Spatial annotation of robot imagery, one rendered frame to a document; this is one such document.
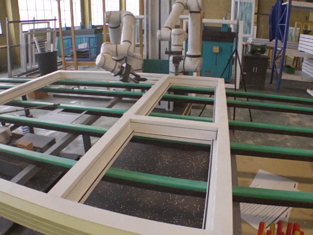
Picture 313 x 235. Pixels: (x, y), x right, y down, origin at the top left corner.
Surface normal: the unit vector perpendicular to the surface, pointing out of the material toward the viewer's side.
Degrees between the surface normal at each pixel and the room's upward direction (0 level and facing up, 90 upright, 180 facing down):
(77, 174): 0
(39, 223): 90
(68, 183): 0
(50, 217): 0
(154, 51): 90
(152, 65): 90
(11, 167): 90
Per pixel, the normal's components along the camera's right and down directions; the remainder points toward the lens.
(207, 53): -0.25, 0.39
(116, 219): 0.00, -0.92
